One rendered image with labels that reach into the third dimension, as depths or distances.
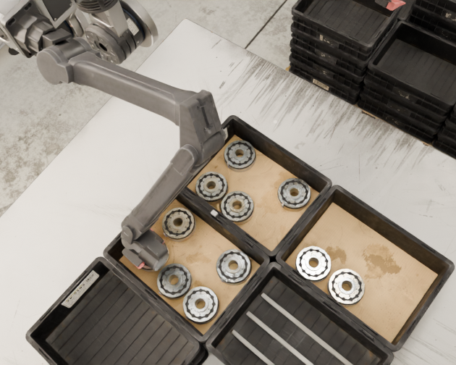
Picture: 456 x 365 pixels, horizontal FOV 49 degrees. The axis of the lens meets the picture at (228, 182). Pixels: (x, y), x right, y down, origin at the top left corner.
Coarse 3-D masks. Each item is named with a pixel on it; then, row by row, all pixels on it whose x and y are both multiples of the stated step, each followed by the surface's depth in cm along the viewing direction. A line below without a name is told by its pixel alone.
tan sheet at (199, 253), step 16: (160, 224) 158; (176, 224) 157; (192, 240) 154; (208, 240) 154; (224, 240) 154; (176, 256) 153; (192, 256) 152; (208, 256) 152; (144, 272) 152; (192, 272) 150; (208, 272) 150; (192, 288) 148; (224, 288) 148; (240, 288) 147; (176, 304) 147; (224, 304) 146
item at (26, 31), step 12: (24, 0) 109; (12, 12) 108; (24, 12) 109; (36, 12) 112; (12, 24) 108; (24, 24) 109; (36, 24) 109; (48, 24) 110; (12, 36) 110; (24, 36) 109; (36, 36) 108; (24, 48) 113; (36, 48) 109
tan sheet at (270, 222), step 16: (256, 160) 164; (224, 176) 163; (240, 176) 162; (256, 176) 162; (272, 176) 161; (288, 176) 161; (256, 192) 159; (272, 192) 159; (256, 208) 157; (272, 208) 157; (256, 224) 155; (272, 224) 155; (288, 224) 154; (272, 240) 152
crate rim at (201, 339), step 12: (180, 192) 151; (216, 216) 146; (228, 228) 145; (240, 240) 143; (108, 252) 145; (120, 264) 143; (264, 264) 139; (132, 276) 141; (252, 276) 138; (144, 288) 139; (156, 300) 138; (168, 312) 136; (228, 312) 135; (180, 324) 134; (216, 324) 135; (204, 336) 133
